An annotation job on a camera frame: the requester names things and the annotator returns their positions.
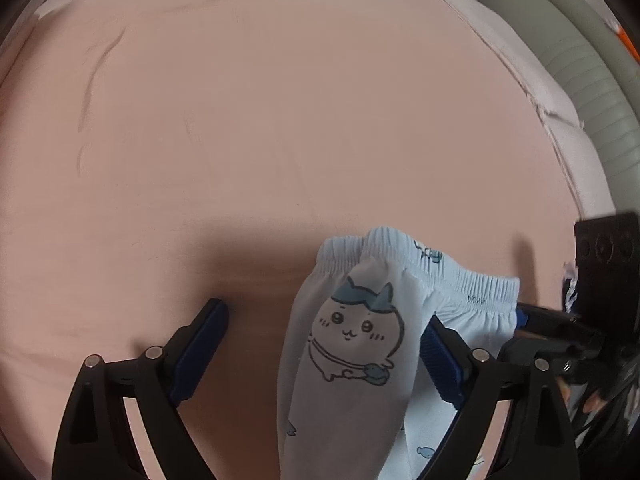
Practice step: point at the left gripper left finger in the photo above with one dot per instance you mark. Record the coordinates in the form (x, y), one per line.
(95, 440)

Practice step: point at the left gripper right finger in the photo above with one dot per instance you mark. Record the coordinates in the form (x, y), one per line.
(537, 440)

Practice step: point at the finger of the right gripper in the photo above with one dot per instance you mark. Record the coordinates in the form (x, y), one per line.
(548, 323)

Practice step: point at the light blue cartoon pajama garment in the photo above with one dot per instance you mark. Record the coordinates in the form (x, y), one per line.
(354, 400)

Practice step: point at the person's right hand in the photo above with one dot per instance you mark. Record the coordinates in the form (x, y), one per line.
(578, 399)

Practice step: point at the navy striped shorts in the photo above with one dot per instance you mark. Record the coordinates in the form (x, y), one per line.
(569, 286)

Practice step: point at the near pink-grey pillow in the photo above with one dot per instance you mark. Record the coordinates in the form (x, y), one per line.
(581, 167)

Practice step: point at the pink-grey pillow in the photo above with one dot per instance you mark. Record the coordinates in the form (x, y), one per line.
(581, 167)
(501, 38)

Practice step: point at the far pink-grey pillow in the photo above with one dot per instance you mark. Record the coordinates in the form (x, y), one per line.
(501, 38)

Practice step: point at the grey-green padded headboard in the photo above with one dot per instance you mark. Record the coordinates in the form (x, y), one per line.
(596, 71)

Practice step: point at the pink bed sheet mattress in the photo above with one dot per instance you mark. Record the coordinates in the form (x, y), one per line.
(155, 153)

